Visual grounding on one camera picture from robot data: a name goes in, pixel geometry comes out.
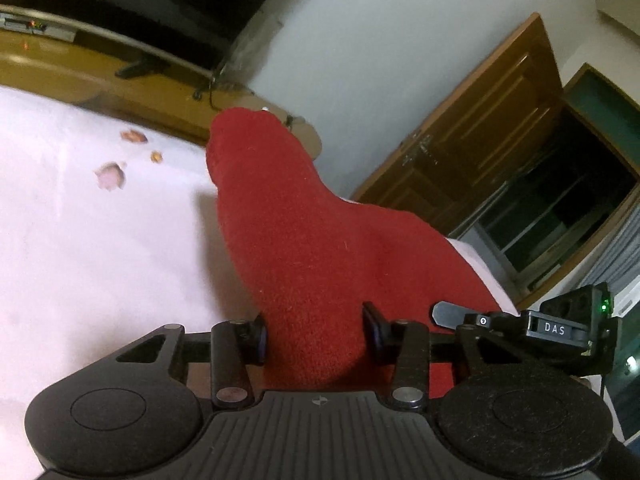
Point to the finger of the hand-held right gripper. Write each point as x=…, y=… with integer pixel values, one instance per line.
x=450, y=315

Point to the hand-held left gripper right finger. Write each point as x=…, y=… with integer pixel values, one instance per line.
x=376, y=332

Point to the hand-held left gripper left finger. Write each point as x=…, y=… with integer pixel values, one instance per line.
x=257, y=340

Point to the small red cloth garment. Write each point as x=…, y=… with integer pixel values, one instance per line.
x=310, y=240

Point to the wooden framed window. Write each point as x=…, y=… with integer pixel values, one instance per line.
x=565, y=200

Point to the white floral bed sheet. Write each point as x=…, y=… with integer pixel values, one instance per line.
x=100, y=240

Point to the brown wooden door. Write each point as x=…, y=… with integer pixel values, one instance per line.
x=475, y=125

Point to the wooden television cabinet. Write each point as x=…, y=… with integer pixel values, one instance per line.
x=75, y=65

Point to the silver set-top box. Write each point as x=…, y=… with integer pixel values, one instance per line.
x=35, y=25

